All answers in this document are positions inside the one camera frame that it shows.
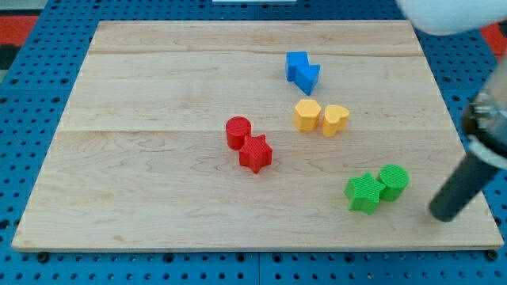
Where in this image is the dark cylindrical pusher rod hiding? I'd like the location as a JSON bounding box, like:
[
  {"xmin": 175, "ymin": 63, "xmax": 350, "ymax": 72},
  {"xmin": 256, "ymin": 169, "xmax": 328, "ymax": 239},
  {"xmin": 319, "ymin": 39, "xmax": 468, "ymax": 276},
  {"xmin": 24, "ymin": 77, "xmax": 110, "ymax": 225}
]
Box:
[{"xmin": 429, "ymin": 152, "xmax": 500, "ymax": 222}]

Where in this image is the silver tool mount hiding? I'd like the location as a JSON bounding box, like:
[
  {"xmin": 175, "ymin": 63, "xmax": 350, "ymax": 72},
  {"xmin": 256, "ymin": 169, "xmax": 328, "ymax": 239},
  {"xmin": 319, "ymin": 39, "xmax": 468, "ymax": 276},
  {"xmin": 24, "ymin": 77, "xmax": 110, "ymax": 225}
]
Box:
[{"xmin": 462, "ymin": 57, "xmax": 506, "ymax": 169}]

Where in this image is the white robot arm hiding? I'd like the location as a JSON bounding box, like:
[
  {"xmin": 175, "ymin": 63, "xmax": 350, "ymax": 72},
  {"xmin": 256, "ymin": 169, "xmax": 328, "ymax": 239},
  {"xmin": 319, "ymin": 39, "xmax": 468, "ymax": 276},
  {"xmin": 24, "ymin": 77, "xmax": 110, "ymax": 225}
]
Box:
[{"xmin": 397, "ymin": 0, "xmax": 506, "ymax": 222}]

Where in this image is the green cylinder block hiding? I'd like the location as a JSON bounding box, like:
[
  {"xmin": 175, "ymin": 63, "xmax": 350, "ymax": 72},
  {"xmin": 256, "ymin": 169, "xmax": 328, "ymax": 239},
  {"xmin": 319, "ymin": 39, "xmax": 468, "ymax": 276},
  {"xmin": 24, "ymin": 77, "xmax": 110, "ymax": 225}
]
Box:
[{"xmin": 377, "ymin": 164, "xmax": 410, "ymax": 202}]

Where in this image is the green star block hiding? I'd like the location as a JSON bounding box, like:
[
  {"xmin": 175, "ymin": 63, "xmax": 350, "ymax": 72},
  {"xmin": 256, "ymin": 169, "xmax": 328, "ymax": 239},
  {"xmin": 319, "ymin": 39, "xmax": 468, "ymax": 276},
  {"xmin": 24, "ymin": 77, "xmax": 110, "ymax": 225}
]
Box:
[{"xmin": 344, "ymin": 172, "xmax": 386, "ymax": 215}]

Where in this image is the yellow heart block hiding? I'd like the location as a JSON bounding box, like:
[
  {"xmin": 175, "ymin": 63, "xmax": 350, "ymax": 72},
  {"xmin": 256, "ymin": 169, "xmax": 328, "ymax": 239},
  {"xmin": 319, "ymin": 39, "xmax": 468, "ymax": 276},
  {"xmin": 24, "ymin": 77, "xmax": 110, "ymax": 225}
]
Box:
[{"xmin": 322, "ymin": 104, "xmax": 350, "ymax": 137}]

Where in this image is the yellow hexagon block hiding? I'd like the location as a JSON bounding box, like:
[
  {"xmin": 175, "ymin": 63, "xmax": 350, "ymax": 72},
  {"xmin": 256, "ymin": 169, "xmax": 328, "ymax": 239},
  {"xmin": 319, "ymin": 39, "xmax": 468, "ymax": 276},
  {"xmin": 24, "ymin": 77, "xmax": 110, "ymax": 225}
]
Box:
[{"xmin": 293, "ymin": 99, "xmax": 322, "ymax": 131}]

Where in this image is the blue triangle block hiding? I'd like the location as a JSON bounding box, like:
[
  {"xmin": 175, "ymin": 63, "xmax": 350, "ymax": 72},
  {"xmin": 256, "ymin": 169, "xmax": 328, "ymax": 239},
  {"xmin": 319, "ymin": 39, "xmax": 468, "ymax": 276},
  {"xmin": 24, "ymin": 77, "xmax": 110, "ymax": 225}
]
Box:
[{"xmin": 294, "ymin": 65, "xmax": 321, "ymax": 96}]

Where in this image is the blue cube block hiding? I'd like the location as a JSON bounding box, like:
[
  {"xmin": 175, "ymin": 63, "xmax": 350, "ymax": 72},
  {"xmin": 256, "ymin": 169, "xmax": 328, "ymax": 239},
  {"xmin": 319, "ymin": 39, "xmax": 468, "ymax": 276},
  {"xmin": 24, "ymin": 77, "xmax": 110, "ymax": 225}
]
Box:
[{"xmin": 285, "ymin": 51, "xmax": 309, "ymax": 82}]

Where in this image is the red star block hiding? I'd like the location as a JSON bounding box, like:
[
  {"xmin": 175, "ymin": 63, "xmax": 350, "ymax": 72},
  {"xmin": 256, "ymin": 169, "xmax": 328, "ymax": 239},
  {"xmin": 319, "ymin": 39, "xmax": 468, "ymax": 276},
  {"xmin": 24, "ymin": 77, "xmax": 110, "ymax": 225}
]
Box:
[{"xmin": 238, "ymin": 135, "xmax": 273, "ymax": 174}]

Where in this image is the red cylinder block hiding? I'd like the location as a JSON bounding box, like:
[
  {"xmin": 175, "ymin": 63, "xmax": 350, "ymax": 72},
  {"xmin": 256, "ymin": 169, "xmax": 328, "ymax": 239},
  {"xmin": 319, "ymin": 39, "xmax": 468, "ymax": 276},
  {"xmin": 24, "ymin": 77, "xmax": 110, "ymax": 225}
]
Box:
[{"xmin": 226, "ymin": 116, "xmax": 252, "ymax": 150}]

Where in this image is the wooden board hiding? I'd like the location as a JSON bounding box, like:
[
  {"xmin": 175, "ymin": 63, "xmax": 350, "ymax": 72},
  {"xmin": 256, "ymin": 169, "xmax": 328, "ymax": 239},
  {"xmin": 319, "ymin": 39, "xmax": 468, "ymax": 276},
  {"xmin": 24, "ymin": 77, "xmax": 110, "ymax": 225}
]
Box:
[{"xmin": 12, "ymin": 21, "xmax": 504, "ymax": 253}]

